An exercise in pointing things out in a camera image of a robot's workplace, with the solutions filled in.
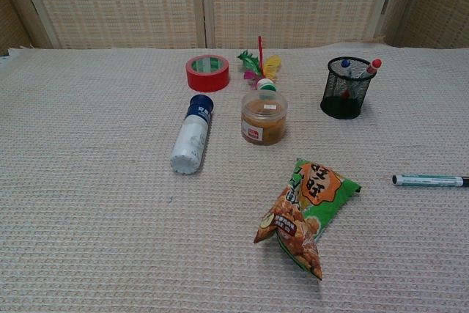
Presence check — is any green orange snack bag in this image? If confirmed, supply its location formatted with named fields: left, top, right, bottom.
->
left=253, top=158, right=363, bottom=281

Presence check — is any white bottle with blue cap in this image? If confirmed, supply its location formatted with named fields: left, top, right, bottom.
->
left=169, top=94, right=215, bottom=175

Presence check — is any beige woven tablecloth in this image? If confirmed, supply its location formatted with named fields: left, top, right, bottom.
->
left=0, top=42, right=469, bottom=313

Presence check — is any black mesh pen holder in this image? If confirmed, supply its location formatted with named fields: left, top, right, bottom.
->
left=320, top=56, right=377, bottom=120

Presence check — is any clear plastic jar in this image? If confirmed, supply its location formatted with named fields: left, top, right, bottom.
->
left=240, top=90, right=289, bottom=147

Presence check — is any blue-capped white marker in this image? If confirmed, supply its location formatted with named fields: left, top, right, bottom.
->
left=340, top=59, right=354, bottom=100

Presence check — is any colourful feather shuttlecock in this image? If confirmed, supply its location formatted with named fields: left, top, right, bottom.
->
left=237, top=35, right=282, bottom=93

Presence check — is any red-capped white marker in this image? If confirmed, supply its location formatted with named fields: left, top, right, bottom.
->
left=357, top=58, right=383, bottom=81

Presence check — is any red tape roll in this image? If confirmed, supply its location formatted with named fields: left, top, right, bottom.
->
left=185, top=54, right=231, bottom=93

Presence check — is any woven folding screen panel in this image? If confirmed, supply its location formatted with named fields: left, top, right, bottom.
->
left=21, top=0, right=206, bottom=50
left=0, top=0, right=56, bottom=54
left=200, top=0, right=400, bottom=50
left=380, top=0, right=469, bottom=50

